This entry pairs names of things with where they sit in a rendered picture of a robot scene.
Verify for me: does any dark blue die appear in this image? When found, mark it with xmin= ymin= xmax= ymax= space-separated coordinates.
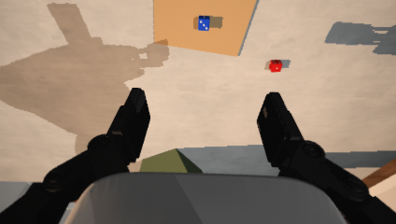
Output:
xmin=198 ymin=16 xmax=210 ymax=31

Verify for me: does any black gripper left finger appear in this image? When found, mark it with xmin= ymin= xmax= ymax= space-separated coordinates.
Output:
xmin=0 ymin=88 xmax=150 ymax=224

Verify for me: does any tan flat mat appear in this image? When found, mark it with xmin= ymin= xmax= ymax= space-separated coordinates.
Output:
xmin=154 ymin=0 xmax=257 ymax=57

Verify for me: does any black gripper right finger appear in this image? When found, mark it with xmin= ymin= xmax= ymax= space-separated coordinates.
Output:
xmin=257 ymin=92 xmax=396 ymax=224

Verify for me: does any red die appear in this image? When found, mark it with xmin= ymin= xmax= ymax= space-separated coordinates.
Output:
xmin=269 ymin=60 xmax=283 ymax=72

